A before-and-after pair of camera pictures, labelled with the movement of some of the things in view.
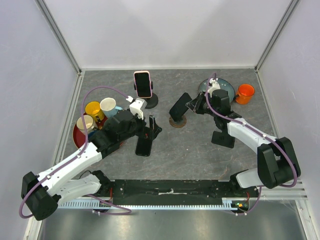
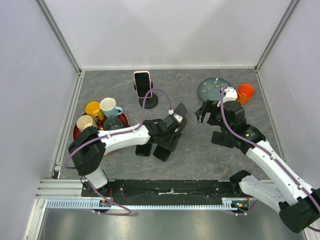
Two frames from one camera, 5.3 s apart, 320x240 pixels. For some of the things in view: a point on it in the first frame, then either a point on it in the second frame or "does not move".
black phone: [179, 108] → [162, 153]
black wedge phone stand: [223, 138] does not move
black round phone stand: [152, 102] does not move
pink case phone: [143, 84] does not move
